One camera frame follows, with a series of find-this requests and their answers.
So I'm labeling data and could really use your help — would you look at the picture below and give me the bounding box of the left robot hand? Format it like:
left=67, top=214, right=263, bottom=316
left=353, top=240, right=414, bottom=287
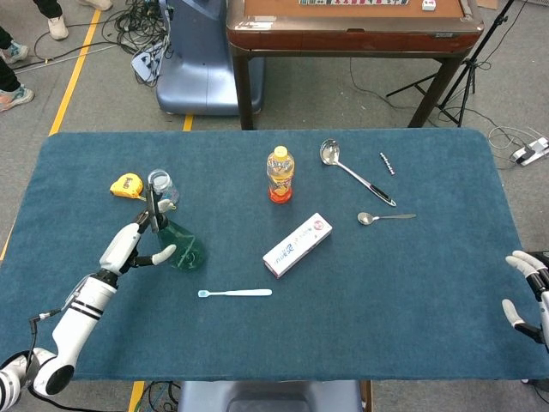
left=98, top=197, right=178, bottom=285

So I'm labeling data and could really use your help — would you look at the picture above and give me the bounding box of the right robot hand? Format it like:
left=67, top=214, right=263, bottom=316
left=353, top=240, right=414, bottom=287
left=501, top=251, right=549, bottom=348

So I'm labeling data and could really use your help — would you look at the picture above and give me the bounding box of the green transparent spray bottle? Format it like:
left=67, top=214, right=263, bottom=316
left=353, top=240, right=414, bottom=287
left=143, top=182, right=206, bottom=274

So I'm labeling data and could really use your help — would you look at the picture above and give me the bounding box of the orange drink bottle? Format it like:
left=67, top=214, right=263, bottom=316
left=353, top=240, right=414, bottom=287
left=266, top=145, right=296, bottom=205

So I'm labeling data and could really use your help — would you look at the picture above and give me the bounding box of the black tripod stand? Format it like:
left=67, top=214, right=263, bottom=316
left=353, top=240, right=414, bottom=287
left=385, top=0, right=516, bottom=128

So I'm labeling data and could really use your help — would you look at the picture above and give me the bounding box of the yellow tape measure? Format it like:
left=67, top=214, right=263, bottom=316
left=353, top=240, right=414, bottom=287
left=109, top=172, right=145, bottom=200

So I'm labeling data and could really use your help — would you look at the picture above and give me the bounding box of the clear plastic jar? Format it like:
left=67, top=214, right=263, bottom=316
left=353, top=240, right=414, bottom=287
left=148, top=168, right=180, bottom=208

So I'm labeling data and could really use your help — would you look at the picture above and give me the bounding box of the light blue toothbrush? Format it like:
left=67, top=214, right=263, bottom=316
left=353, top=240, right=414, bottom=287
left=197, top=288, right=274, bottom=299

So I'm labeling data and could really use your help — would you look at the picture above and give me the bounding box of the white power strip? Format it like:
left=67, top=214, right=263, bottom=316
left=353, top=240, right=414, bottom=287
left=512, top=136, right=549, bottom=167

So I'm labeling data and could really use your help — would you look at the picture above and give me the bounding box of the white pink toothpaste box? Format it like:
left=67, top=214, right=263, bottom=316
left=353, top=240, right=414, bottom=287
left=262, top=212, right=334, bottom=280

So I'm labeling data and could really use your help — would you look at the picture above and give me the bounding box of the person with colourful shoes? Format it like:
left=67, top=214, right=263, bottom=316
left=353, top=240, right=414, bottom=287
left=0, top=25, right=35, bottom=113

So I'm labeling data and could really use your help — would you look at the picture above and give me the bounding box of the blue grey machine base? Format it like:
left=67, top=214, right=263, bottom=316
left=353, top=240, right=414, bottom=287
left=155, top=0, right=265, bottom=117

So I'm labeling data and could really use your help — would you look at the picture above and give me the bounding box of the small steel spoon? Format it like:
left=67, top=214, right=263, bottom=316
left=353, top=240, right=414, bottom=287
left=357, top=211, right=418, bottom=226

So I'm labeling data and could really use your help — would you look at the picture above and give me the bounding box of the blue felt table cloth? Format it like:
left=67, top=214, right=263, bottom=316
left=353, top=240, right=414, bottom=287
left=0, top=127, right=521, bottom=383

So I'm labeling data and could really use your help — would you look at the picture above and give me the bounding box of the grey robot torso base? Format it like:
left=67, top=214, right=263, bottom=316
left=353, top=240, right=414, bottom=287
left=178, top=379, right=365, bottom=412

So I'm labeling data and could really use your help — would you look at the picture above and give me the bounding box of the small metal bit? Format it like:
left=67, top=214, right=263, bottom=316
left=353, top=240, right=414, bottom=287
left=378, top=151, right=396, bottom=177

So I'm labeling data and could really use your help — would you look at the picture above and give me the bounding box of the person in black trousers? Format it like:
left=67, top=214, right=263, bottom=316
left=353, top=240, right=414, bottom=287
left=32, top=0, right=113, bottom=41

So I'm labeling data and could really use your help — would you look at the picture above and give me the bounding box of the brown mahjong table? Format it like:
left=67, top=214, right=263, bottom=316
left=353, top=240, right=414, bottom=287
left=226, top=0, right=485, bottom=130

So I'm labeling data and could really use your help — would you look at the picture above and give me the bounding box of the row of face mahjong tiles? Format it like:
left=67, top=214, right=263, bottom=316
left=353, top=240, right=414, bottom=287
left=299, top=0, right=411, bottom=7

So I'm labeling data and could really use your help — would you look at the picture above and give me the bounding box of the black cable bundle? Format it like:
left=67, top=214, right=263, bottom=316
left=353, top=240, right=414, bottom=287
left=98, top=0, right=172, bottom=89

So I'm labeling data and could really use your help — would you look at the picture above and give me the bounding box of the steel ladle black handle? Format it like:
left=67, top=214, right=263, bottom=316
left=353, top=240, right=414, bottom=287
left=319, top=137, right=397, bottom=208

